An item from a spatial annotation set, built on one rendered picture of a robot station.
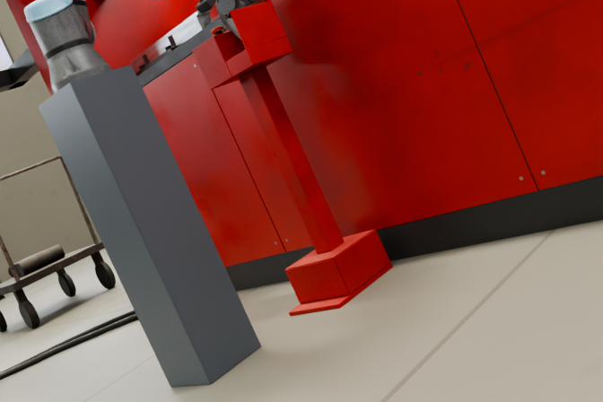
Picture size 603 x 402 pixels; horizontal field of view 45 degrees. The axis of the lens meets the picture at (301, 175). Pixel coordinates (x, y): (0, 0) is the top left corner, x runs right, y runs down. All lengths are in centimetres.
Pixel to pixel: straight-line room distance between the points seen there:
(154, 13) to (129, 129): 145
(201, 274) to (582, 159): 92
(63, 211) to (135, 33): 946
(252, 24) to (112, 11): 122
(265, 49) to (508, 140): 66
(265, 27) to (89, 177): 60
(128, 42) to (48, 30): 124
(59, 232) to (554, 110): 1104
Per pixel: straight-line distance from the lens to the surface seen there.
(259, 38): 195
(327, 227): 201
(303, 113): 215
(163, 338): 185
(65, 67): 183
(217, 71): 200
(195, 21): 260
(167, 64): 258
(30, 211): 1221
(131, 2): 315
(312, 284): 200
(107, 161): 173
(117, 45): 304
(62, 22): 185
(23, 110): 1265
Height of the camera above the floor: 47
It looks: 4 degrees down
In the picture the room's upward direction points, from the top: 24 degrees counter-clockwise
